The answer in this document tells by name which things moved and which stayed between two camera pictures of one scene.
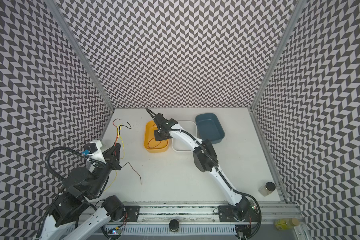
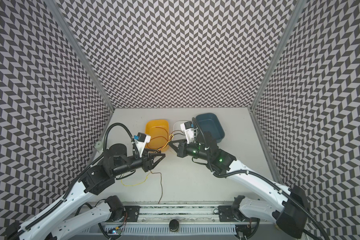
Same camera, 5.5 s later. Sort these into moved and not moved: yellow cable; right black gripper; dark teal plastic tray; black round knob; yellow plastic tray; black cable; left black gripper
Moved: left black gripper; right black gripper; yellow cable; black cable
Not moved: black round knob; yellow plastic tray; dark teal plastic tray
